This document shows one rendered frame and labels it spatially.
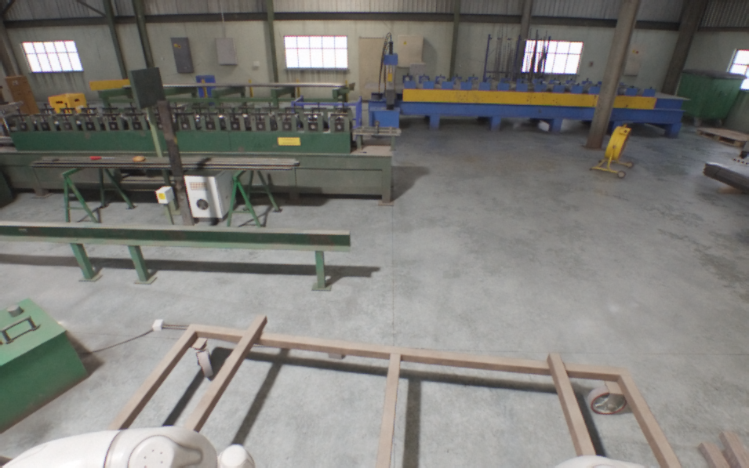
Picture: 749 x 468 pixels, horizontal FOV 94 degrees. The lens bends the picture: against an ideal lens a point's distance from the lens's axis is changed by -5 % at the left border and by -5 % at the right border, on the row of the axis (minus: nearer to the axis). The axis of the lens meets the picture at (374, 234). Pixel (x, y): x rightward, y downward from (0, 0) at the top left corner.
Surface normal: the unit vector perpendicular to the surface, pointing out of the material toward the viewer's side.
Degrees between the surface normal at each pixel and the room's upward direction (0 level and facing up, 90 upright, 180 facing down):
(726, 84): 94
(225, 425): 0
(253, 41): 90
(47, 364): 90
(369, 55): 90
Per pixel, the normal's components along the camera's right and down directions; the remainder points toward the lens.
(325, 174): 0.02, 0.47
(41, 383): 0.86, 0.25
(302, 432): 0.01, -0.88
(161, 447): 0.25, -0.53
